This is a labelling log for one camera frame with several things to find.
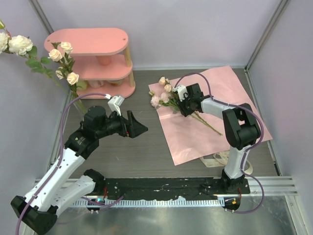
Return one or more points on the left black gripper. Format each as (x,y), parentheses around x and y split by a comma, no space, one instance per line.
(131,128)

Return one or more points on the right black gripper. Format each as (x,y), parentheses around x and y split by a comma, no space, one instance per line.
(184,111)

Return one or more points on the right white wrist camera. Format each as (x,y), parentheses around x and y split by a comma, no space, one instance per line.
(181,91)

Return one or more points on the aluminium frame rail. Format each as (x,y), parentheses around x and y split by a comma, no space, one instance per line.
(263,186)

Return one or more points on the pink three-tier shelf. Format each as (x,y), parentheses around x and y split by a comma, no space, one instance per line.
(88,43)

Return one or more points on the clear glass vase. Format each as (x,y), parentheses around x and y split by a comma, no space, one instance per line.
(82,110)

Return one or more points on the pink mug on shelf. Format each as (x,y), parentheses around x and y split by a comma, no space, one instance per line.
(96,83)

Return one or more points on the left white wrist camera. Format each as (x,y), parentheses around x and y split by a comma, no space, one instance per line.
(114,102)

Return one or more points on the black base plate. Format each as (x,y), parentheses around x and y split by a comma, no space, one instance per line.
(165,189)

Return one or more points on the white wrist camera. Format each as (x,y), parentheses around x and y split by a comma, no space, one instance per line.
(181,91)
(114,102)

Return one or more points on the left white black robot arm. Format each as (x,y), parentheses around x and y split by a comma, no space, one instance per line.
(40,207)

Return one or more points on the cream rose flower stem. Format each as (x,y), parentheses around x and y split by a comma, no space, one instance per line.
(61,55)

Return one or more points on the pink cup on shelf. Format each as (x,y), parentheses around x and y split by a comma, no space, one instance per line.
(104,60)

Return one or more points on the yellow green cup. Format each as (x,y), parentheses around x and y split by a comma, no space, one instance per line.
(81,85)

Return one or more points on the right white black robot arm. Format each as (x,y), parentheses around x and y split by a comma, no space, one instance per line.
(241,126)

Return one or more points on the cream printed ribbon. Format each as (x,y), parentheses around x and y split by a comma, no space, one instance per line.
(217,160)

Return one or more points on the orange patterned bowl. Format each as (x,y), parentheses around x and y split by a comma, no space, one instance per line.
(115,82)

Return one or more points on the pink flower bouquet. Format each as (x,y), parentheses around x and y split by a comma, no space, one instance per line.
(167,99)

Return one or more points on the purple pink wrapping paper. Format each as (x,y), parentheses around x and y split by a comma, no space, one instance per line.
(182,139)

